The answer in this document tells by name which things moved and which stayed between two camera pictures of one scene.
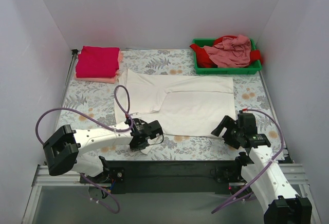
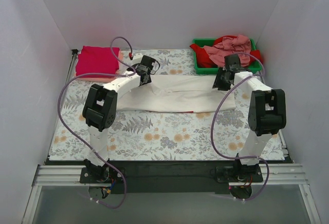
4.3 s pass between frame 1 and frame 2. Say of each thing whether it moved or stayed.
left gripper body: moved
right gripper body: moved
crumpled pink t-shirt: stayed
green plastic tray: stayed
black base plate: stayed
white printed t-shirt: moved
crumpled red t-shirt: stayed
